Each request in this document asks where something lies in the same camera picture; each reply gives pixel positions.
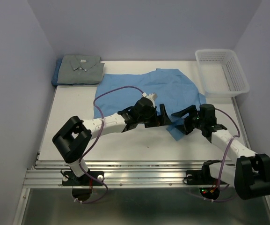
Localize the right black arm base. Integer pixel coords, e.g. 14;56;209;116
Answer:
183;170;217;186

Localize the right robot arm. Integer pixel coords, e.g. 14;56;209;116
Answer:
172;104;270;201

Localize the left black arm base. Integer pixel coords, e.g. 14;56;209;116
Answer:
60;171;102;187

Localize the aluminium mounting rail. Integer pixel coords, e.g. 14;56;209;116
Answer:
22;152;270;188

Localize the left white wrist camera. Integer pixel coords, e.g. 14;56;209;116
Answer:
142;92;158;105

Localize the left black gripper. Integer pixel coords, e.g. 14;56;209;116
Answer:
137;104;171;128

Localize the folded grey shirt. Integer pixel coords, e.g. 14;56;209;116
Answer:
58;55;104;86

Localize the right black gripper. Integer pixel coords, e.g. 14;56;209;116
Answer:
170;104;204;135

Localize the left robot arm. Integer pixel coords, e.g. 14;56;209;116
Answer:
52;97;171;185

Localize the folded dark blue shirt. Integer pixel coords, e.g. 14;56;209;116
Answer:
51;58;62;87

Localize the white plastic basket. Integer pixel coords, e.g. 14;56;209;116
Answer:
195;49;250;98

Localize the light blue long sleeve shirt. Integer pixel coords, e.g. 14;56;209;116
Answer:
94;68;206;141

